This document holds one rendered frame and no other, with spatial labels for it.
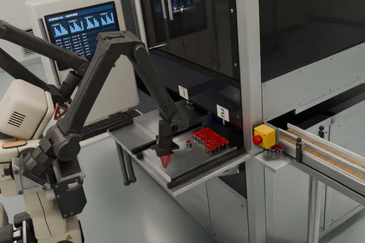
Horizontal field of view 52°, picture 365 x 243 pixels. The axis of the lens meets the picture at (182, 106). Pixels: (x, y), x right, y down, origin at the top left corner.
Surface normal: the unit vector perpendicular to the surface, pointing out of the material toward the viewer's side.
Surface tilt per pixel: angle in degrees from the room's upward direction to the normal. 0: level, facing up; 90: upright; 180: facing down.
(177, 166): 0
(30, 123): 90
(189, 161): 0
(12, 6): 90
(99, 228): 0
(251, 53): 90
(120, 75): 90
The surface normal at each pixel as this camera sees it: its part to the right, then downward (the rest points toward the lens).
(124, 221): -0.12, -0.90
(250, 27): 0.53, 0.31
